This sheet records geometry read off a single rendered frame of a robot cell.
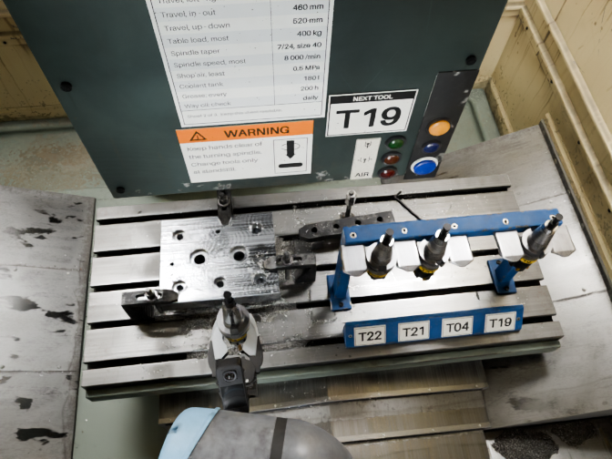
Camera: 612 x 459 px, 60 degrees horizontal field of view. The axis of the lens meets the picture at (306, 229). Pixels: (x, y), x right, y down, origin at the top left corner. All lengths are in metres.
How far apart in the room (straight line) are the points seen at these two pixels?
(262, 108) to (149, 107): 0.12
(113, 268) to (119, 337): 0.19
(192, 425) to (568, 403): 1.14
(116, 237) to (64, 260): 0.34
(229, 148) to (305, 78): 0.14
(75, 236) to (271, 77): 1.40
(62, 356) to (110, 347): 0.34
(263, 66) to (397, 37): 0.13
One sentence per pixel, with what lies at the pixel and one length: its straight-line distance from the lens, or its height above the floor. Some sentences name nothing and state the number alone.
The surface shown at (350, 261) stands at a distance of 1.08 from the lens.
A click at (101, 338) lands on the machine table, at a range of 1.43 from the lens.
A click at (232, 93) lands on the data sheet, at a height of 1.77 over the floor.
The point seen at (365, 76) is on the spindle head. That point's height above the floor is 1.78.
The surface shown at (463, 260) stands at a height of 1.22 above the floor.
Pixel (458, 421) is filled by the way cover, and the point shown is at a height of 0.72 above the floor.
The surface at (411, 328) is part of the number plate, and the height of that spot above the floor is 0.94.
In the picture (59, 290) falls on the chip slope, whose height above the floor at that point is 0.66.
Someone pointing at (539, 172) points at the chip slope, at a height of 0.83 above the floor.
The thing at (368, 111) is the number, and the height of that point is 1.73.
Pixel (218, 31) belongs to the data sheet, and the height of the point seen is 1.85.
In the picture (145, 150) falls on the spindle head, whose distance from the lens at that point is 0.65.
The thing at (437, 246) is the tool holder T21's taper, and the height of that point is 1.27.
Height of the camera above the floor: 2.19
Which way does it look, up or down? 61 degrees down
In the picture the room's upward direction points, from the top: 3 degrees clockwise
